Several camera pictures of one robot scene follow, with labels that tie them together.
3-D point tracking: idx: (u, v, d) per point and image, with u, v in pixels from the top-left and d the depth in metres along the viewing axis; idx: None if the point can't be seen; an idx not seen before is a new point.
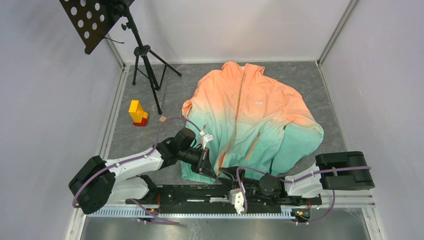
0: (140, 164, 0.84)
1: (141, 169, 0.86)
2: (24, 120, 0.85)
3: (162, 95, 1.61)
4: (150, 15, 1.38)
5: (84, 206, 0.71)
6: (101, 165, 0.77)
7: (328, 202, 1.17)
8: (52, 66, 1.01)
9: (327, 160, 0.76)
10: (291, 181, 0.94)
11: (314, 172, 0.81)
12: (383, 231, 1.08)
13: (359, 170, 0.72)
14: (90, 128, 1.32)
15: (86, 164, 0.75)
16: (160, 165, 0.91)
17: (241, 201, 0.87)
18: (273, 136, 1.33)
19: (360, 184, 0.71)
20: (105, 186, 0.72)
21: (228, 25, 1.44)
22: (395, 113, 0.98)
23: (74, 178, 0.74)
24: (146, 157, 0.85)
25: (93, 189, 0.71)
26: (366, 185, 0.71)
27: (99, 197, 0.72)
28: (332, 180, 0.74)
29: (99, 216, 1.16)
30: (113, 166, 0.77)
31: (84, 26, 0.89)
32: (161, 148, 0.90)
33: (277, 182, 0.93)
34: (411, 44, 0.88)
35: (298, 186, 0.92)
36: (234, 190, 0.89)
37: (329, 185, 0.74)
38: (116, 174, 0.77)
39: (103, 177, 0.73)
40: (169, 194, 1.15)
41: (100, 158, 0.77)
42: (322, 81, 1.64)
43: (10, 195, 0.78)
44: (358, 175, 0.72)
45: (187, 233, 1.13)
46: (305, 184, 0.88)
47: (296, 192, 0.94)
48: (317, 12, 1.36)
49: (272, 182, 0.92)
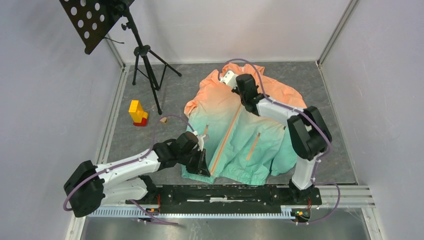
0: (132, 168, 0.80)
1: (135, 173, 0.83)
2: (24, 120, 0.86)
3: (162, 95, 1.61)
4: (150, 15, 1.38)
5: (75, 210, 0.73)
6: (93, 171, 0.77)
7: (328, 202, 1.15)
8: (52, 66, 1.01)
9: (315, 116, 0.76)
10: (272, 100, 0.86)
11: (296, 109, 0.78)
12: (383, 231, 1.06)
13: (319, 142, 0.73)
14: (90, 128, 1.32)
15: (78, 169, 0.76)
16: (157, 166, 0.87)
17: (226, 77, 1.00)
18: (273, 136, 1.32)
19: (306, 146, 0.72)
20: (93, 193, 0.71)
21: (228, 25, 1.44)
22: (394, 113, 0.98)
23: (67, 181, 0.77)
24: (141, 160, 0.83)
25: (82, 195, 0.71)
26: (308, 152, 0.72)
27: (89, 202, 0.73)
28: (299, 124, 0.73)
29: (98, 216, 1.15)
30: (102, 172, 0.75)
31: (85, 26, 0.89)
32: (159, 148, 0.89)
33: (249, 80, 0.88)
34: (410, 44, 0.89)
35: (274, 108, 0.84)
36: (236, 74, 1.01)
37: (293, 124, 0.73)
38: (105, 180, 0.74)
39: (92, 184, 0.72)
40: (169, 194, 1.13)
41: (91, 163, 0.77)
42: (322, 81, 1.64)
43: (10, 194, 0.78)
44: (313, 142, 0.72)
45: (187, 233, 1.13)
46: (279, 110, 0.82)
47: (266, 111, 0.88)
48: (317, 11, 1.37)
49: (250, 86, 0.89)
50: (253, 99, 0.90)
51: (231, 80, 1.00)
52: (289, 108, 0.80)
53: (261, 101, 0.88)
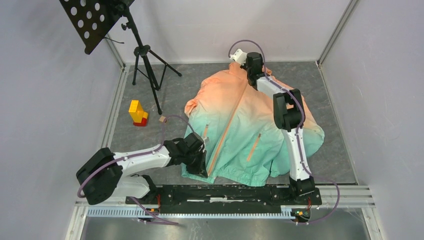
0: (146, 160, 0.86)
1: (148, 165, 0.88)
2: (24, 120, 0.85)
3: (162, 95, 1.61)
4: (150, 15, 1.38)
5: (89, 197, 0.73)
6: (110, 157, 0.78)
7: (329, 202, 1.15)
8: (52, 66, 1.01)
9: (297, 96, 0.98)
10: (268, 79, 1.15)
11: (284, 88, 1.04)
12: (383, 231, 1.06)
13: (293, 117, 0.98)
14: (90, 128, 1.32)
15: (94, 155, 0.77)
16: (167, 162, 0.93)
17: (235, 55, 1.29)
18: (274, 137, 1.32)
19: (282, 119, 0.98)
20: (112, 179, 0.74)
21: (228, 25, 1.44)
22: (394, 112, 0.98)
23: (81, 168, 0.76)
24: (154, 153, 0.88)
25: (100, 180, 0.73)
26: (283, 122, 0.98)
27: (105, 189, 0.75)
28: (281, 102, 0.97)
29: (98, 216, 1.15)
30: (120, 159, 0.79)
31: (85, 26, 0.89)
32: (169, 145, 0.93)
33: (257, 60, 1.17)
34: (410, 44, 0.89)
35: (269, 84, 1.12)
36: (244, 53, 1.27)
37: (278, 100, 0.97)
38: (123, 167, 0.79)
39: (111, 170, 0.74)
40: (169, 194, 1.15)
41: (108, 150, 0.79)
42: (322, 81, 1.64)
43: (10, 194, 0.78)
44: (288, 117, 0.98)
45: (187, 233, 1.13)
46: (271, 87, 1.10)
47: (263, 85, 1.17)
48: (317, 11, 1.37)
49: (257, 63, 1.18)
50: (255, 76, 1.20)
51: (239, 57, 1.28)
52: (278, 87, 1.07)
53: (261, 78, 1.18)
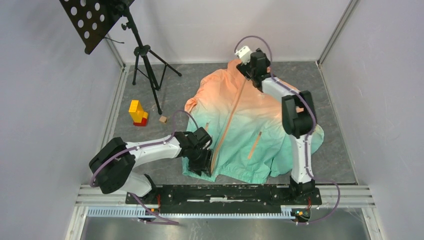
0: (157, 149, 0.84)
1: (158, 155, 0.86)
2: (24, 120, 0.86)
3: (162, 95, 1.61)
4: (150, 15, 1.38)
5: (102, 185, 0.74)
6: (122, 147, 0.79)
7: (329, 202, 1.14)
8: (52, 66, 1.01)
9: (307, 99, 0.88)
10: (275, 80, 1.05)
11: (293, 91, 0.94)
12: (383, 231, 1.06)
13: (303, 122, 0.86)
14: (90, 128, 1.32)
15: (107, 145, 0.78)
16: (177, 153, 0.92)
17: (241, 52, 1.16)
18: (274, 135, 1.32)
19: (292, 123, 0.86)
20: (124, 168, 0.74)
21: (228, 25, 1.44)
22: (395, 112, 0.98)
23: (95, 157, 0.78)
24: (165, 144, 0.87)
25: (112, 169, 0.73)
26: (293, 126, 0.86)
27: (117, 178, 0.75)
28: (290, 104, 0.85)
29: (98, 216, 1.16)
30: (133, 149, 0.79)
31: (85, 26, 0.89)
32: (179, 136, 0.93)
33: (263, 60, 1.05)
34: (409, 44, 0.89)
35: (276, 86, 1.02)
36: (250, 50, 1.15)
37: (288, 102, 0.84)
38: (135, 156, 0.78)
39: (123, 159, 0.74)
40: (169, 194, 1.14)
41: (120, 140, 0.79)
42: (322, 81, 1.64)
43: (10, 194, 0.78)
44: (298, 122, 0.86)
45: (187, 233, 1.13)
46: (278, 90, 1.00)
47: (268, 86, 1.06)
48: (317, 11, 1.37)
49: (261, 64, 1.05)
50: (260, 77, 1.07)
51: (244, 54, 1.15)
52: (286, 89, 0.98)
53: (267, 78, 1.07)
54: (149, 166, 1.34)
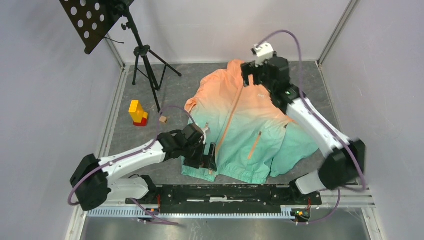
0: (137, 159, 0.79)
1: (138, 166, 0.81)
2: (24, 120, 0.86)
3: (162, 95, 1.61)
4: (151, 15, 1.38)
5: (83, 203, 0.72)
6: (96, 165, 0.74)
7: (328, 202, 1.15)
8: (52, 66, 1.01)
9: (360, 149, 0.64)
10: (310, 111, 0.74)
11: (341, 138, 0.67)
12: (383, 231, 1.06)
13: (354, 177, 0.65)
14: (89, 128, 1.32)
15: (81, 162, 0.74)
16: (163, 157, 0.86)
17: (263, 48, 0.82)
18: (274, 135, 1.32)
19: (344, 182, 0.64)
20: (98, 187, 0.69)
21: (228, 25, 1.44)
22: (395, 112, 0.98)
23: (72, 176, 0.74)
24: (145, 151, 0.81)
25: (87, 189, 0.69)
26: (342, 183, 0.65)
27: (95, 196, 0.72)
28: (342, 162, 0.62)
29: (99, 216, 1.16)
30: (106, 165, 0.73)
31: (85, 26, 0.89)
32: (163, 138, 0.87)
33: (286, 69, 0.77)
34: (409, 44, 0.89)
35: (313, 123, 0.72)
36: (272, 51, 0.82)
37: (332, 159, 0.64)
38: (109, 174, 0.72)
39: (96, 178, 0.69)
40: (169, 194, 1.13)
41: (94, 157, 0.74)
42: (322, 81, 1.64)
43: (10, 193, 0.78)
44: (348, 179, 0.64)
45: (187, 233, 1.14)
46: (320, 131, 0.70)
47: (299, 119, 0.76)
48: (317, 11, 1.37)
49: (284, 76, 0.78)
50: (285, 95, 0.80)
51: (262, 55, 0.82)
52: (329, 131, 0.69)
53: (296, 103, 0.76)
54: (148, 166, 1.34)
